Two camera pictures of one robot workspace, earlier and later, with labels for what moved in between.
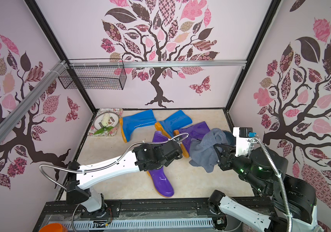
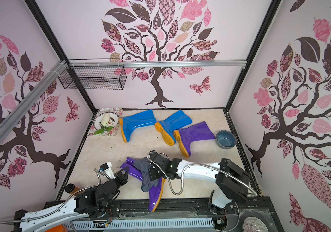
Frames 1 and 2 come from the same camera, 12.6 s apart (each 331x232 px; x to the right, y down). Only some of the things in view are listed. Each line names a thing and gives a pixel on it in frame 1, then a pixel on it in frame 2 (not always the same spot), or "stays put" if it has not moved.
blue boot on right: x=171 y=125 stays put
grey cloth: x=203 y=153 to x=143 y=164
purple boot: x=159 y=178 to x=156 y=192
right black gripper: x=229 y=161 to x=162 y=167
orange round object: x=53 y=227 stays put
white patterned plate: x=106 y=119 stays put
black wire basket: x=104 y=74 stays put
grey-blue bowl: x=232 y=139 stays put
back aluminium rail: x=157 y=64 stays put
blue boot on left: x=128 y=123 stays put
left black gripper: x=169 y=161 to x=119 y=176
